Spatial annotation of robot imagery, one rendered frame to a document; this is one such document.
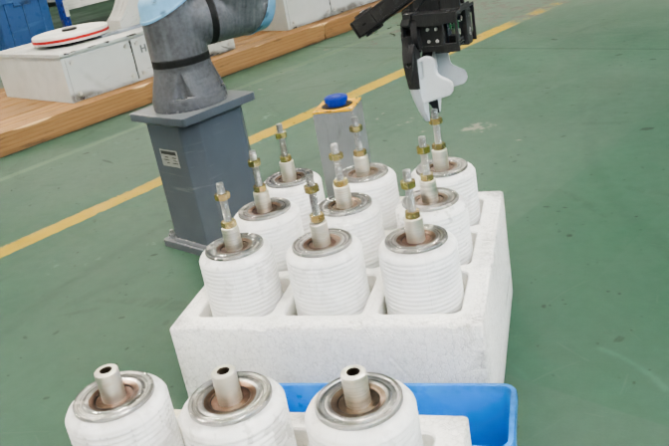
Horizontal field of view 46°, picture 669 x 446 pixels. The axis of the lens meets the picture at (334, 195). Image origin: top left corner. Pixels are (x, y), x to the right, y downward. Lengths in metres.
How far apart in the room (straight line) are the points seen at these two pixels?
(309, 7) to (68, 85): 1.29
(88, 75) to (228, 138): 1.58
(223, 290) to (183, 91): 0.66
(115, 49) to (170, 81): 1.62
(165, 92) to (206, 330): 0.69
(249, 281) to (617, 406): 0.48
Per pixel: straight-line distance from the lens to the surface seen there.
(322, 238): 0.96
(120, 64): 3.19
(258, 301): 1.00
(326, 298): 0.95
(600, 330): 1.22
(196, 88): 1.57
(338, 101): 1.32
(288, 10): 3.74
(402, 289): 0.93
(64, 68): 3.08
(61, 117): 2.99
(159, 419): 0.77
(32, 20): 5.61
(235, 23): 1.61
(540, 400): 1.08
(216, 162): 1.58
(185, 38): 1.56
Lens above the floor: 0.65
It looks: 21 degrees down
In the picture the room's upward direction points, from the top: 10 degrees counter-clockwise
